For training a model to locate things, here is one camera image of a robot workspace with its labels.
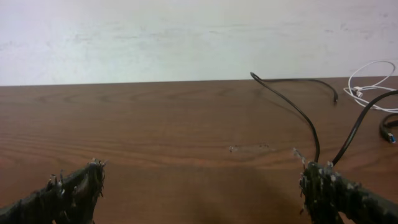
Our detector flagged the white usb cable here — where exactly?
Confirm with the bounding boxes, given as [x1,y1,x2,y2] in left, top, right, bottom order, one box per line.
[343,59,398,114]

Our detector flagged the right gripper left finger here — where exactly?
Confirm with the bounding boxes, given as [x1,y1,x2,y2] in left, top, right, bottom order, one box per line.
[1,159,106,224]

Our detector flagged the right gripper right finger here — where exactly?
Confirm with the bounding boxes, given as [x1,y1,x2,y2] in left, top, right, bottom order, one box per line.
[293,149,397,224]

